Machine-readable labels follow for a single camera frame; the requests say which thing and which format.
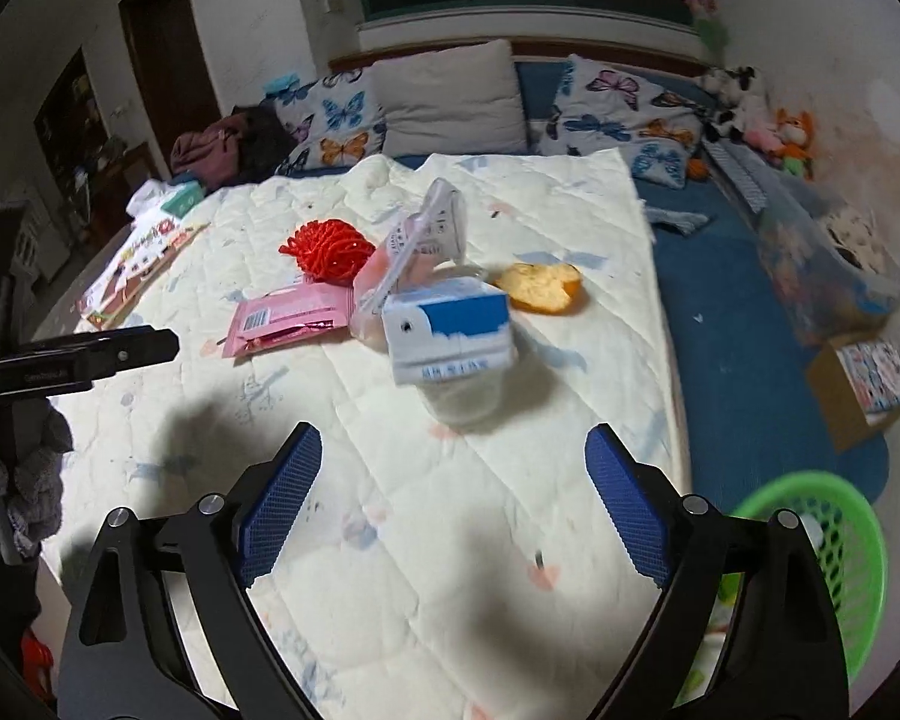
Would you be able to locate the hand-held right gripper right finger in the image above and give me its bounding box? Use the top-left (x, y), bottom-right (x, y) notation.
top-left (585, 424), bottom-right (850, 720)

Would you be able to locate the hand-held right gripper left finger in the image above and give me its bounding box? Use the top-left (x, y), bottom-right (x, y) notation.
top-left (58, 422), bottom-right (323, 720)

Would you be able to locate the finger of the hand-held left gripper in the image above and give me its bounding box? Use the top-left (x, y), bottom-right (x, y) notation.
top-left (82, 325), bottom-right (182, 377)

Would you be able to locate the pink snack packet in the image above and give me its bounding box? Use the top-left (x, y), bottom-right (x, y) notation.
top-left (223, 283), bottom-right (357, 361)

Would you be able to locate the translucent plastic cup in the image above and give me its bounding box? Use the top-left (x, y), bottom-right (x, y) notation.
top-left (420, 371), bottom-right (512, 426)

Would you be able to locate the red foam fruit net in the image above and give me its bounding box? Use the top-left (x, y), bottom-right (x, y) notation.
top-left (279, 219), bottom-right (376, 286)

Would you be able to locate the green plastic basket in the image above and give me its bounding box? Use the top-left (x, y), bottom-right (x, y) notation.
top-left (675, 470), bottom-right (890, 706)

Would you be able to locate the orange peel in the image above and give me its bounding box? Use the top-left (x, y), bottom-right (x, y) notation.
top-left (493, 262), bottom-right (582, 314)

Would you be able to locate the blue white milk carton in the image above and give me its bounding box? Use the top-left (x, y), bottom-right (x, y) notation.
top-left (381, 276), bottom-right (515, 387)

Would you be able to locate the clear plastic packaging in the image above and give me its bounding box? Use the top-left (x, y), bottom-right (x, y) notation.
top-left (349, 178), bottom-right (488, 350)

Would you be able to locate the person's left forearm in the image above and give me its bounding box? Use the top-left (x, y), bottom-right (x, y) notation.
top-left (0, 390), bottom-right (72, 563)

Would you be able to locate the grey star-patterned sheet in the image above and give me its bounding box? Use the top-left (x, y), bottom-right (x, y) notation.
top-left (28, 236), bottom-right (132, 342)

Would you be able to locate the cartoon picture book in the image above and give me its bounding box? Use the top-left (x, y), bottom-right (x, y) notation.
top-left (75, 214), bottom-right (211, 331)

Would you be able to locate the white quilted blanket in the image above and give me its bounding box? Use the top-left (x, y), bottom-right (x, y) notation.
top-left (41, 146), bottom-right (695, 720)

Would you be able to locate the green tissue pack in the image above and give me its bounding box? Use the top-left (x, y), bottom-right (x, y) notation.
top-left (126, 180), bottom-right (205, 216)

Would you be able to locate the dark clothes pile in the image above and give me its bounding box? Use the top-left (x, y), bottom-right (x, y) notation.
top-left (169, 106), bottom-right (293, 192)

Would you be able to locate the cardboard box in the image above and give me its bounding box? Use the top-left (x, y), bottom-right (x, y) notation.
top-left (806, 334), bottom-right (900, 455)

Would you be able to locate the blue bed sheet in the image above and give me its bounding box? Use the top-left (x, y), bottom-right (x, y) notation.
top-left (292, 60), bottom-right (890, 503)

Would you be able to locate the dark wooden shelf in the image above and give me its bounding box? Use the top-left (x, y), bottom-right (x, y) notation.
top-left (34, 45), bottom-right (158, 233)

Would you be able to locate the printed paper box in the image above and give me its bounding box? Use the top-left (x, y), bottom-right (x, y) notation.
top-left (836, 340), bottom-right (900, 413)

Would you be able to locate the brown wooden door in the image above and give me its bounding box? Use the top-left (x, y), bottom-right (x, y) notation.
top-left (118, 0), bottom-right (222, 181)

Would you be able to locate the clear plastic storage box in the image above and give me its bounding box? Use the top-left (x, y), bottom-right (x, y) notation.
top-left (754, 176), bottom-right (900, 346)

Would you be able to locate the grey patterned cloth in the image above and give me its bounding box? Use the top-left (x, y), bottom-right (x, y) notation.
top-left (643, 204), bottom-right (713, 239)

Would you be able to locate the butterfly print pillow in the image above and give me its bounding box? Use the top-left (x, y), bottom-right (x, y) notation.
top-left (532, 52), bottom-right (710, 188)
top-left (274, 67), bottom-right (387, 177)

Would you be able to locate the blue patterned long box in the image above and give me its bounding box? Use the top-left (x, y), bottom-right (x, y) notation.
top-left (709, 141), bottom-right (773, 212)

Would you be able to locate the pink plush toy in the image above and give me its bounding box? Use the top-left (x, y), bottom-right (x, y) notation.
top-left (742, 116), bottom-right (785, 155)

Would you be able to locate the grey pillow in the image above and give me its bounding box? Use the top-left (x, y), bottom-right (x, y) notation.
top-left (364, 37), bottom-right (530, 160)

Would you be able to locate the orange fox plush toy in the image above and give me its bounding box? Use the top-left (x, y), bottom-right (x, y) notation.
top-left (772, 109), bottom-right (815, 181)

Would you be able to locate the cow plush toy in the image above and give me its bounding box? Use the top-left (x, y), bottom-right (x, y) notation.
top-left (697, 66), bottom-right (773, 143)

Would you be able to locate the wooden headboard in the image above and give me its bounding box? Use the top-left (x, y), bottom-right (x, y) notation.
top-left (328, 36), bottom-right (710, 80)

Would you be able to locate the hanging toy decoration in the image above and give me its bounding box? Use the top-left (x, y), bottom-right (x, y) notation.
top-left (675, 0), bottom-right (732, 65)

